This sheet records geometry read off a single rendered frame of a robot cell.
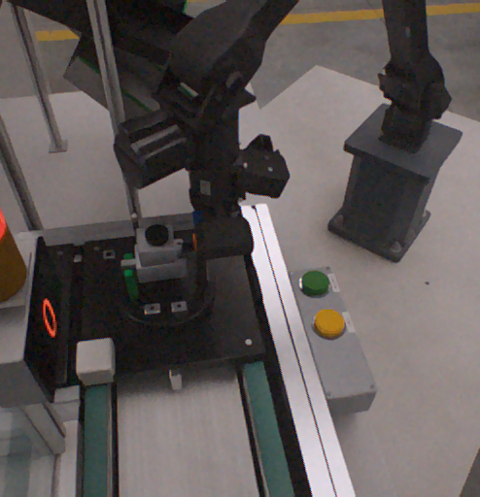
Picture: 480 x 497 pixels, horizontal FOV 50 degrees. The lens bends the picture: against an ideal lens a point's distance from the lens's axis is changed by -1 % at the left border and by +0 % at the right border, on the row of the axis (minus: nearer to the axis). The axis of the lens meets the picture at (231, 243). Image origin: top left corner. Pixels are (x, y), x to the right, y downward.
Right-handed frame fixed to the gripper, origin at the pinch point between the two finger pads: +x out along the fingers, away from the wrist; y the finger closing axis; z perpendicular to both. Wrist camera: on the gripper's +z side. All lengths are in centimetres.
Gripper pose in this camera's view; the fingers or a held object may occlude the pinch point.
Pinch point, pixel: (216, 223)
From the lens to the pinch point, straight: 65.6
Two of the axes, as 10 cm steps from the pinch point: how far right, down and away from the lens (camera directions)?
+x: 0.1, 6.7, 7.4
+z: 9.9, -1.3, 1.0
